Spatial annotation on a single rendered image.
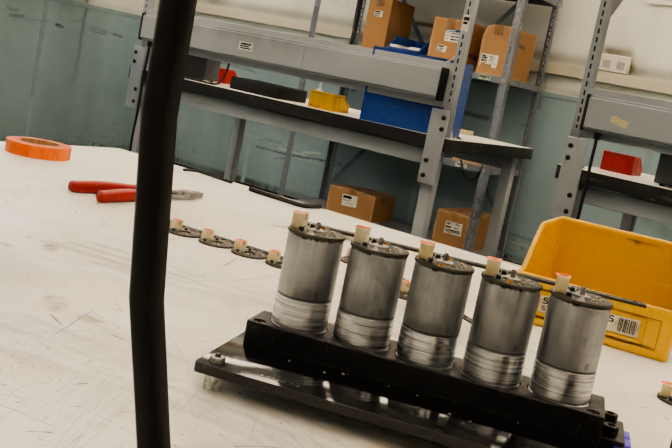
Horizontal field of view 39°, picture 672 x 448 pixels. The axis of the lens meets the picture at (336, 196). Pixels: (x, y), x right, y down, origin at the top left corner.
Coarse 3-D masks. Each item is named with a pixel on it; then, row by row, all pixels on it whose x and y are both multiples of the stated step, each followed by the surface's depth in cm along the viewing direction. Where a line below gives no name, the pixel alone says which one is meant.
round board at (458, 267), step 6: (420, 258) 39; (432, 258) 38; (438, 258) 39; (426, 264) 38; (432, 264) 38; (438, 264) 38; (444, 264) 38; (456, 264) 39; (462, 264) 39; (444, 270) 38; (450, 270) 38; (456, 270) 38; (462, 270) 38; (468, 270) 38; (474, 270) 39
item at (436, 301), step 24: (432, 288) 38; (456, 288) 38; (408, 312) 39; (432, 312) 38; (456, 312) 38; (408, 336) 38; (432, 336) 38; (456, 336) 39; (408, 360) 38; (432, 360) 38
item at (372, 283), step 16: (352, 256) 39; (368, 256) 38; (384, 256) 38; (352, 272) 39; (368, 272) 38; (384, 272) 38; (400, 272) 39; (352, 288) 39; (368, 288) 39; (384, 288) 39; (400, 288) 39; (352, 304) 39; (368, 304) 39; (384, 304) 39; (336, 320) 40; (352, 320) 39; (368, 320) 39; (384, 320) 39; (336, 336) 39; (352, 336) 39; (368, 336) 39; (384, 336) 39
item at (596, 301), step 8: (552, 288) 38; (568, 288) 39; (576, 288) 38; (560, 296) 37; (568, 296) 37; (592, 296) 38; (600, 296) 38; (584, 304) 36; (592, 304) 36; (600, 304) 37; (608, 304) 37
